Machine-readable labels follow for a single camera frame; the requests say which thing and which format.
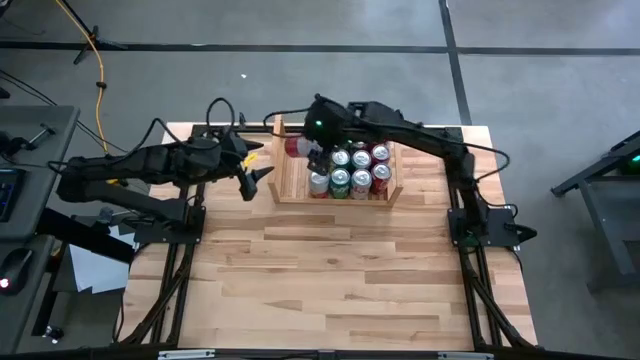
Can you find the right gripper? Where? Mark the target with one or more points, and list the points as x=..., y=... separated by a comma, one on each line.
x=327, y=122

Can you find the silver metal bracket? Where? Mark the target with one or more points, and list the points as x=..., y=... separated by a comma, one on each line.
x=185, y=355
x=465, y=356

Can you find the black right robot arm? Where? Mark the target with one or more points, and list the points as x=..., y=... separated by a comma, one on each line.
x=425, y=137

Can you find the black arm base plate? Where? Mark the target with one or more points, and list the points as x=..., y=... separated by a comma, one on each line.
x=150, y=234
x=500, y=235

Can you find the dark metal side table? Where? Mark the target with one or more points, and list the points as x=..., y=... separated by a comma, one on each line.
x=595, y=170

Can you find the black clamp tool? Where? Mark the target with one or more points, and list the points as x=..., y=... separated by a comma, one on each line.
x=15, y=145

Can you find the black tripod stand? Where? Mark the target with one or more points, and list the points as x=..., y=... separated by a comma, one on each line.
x=93, y=36

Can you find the grey side desk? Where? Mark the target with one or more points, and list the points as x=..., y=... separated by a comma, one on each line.
x=35, y=310
x=30, y=150

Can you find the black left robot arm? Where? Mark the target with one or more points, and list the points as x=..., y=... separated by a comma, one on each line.
x=140, y=162

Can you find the black desk support beam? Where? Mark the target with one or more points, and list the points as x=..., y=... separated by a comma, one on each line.
x=85, y=240

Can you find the black aluminium table frame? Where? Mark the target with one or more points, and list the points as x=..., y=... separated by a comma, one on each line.
x=275, y=356

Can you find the black caster wheel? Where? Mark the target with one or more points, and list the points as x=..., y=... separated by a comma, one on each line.
x=53, y=333

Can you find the black computer mouse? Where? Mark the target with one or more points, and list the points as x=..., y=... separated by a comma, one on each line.
x=17, y=267

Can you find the white paper sheets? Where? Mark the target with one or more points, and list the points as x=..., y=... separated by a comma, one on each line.
x=95, y=270

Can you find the black keyboard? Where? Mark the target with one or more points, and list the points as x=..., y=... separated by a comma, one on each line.
x=7, y=195

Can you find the wooden slatted shelf crate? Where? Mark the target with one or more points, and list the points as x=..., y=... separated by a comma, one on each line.
x=295, y=185

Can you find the yellow label tag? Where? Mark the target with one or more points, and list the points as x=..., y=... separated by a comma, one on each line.
x=250, y=160

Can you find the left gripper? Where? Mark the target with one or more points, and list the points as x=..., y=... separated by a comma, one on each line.
x=220, y=156

